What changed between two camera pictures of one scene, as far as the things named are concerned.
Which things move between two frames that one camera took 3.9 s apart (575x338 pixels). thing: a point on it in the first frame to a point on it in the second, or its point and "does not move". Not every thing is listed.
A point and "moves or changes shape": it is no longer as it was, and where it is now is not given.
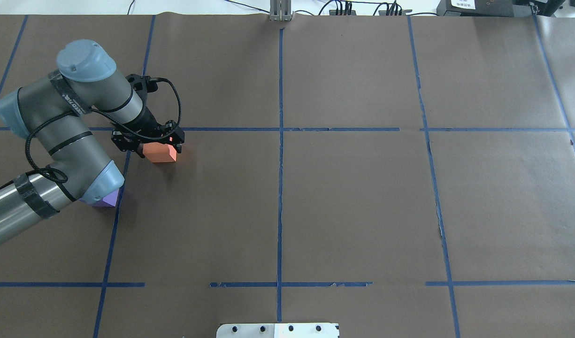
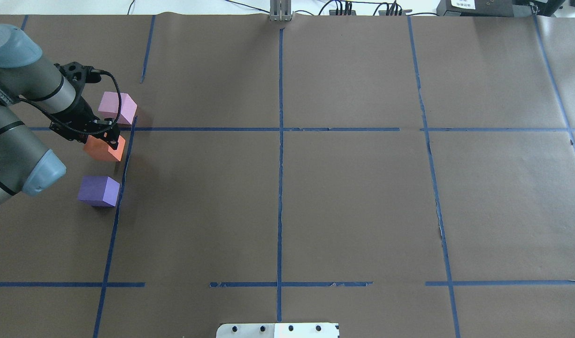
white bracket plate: x=306 y=330 does not move
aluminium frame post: x=280 y=10 does not move
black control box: x=499 y=8 does not move
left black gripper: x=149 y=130 to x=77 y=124
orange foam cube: x=157 y=152 moves or changes shape
